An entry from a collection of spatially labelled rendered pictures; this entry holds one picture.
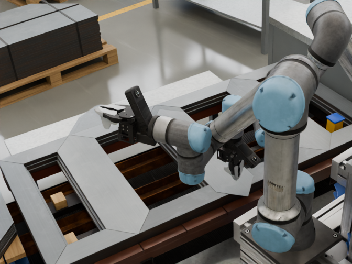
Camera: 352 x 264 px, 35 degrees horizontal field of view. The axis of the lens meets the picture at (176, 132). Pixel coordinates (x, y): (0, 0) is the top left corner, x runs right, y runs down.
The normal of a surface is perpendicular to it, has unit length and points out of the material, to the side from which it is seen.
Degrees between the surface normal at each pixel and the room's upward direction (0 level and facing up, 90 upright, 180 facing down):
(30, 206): 0
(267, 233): 98
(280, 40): 90
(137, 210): 0
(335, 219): 0
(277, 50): 90
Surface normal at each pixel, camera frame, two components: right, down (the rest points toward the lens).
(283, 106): -0.46, 0.43
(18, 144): -0.07, -0.81
